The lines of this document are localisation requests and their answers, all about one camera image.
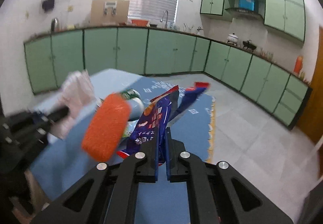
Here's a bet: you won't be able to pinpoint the chrome sink faucet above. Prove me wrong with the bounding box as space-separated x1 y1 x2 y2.
160 10 169 29

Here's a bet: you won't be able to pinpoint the blue snack wrapper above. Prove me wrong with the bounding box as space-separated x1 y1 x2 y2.
117 82 210 165

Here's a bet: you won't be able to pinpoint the green lower kitchen cabinets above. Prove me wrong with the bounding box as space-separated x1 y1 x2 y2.
24 26 311 129

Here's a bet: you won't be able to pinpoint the dark hanging towel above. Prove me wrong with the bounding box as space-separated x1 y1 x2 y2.
42 0 55 13

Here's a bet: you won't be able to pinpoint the red plastic basin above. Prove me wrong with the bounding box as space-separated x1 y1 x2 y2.
131 19 149 27

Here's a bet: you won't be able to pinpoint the black wok pan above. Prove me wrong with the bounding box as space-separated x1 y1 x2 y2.
242 40 257 51

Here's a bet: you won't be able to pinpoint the range hood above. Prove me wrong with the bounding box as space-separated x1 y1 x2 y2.
224 8 264 20

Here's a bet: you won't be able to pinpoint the cardboard box on counter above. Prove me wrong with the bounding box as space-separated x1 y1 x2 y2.
90 0 130 26

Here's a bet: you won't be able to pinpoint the white cooking pot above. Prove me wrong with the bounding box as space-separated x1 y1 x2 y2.
227 33 239 46

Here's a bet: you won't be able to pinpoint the orange thermos flask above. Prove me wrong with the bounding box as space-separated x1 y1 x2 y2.
294 55 303 76

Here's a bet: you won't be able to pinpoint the steel electric kettle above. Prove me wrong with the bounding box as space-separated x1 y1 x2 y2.
50 18 61 33

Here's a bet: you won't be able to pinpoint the blue box above hood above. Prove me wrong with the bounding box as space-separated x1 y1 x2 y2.
238 0 258 11

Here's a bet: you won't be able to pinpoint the orange foam net sleeve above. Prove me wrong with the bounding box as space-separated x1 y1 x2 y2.
82 93 131 162

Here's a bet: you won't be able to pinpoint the brown wooden door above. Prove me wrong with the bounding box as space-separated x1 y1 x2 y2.
297 27 322 144

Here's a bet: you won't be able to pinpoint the white plastic bottle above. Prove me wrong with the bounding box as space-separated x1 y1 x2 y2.
120 89 145 138

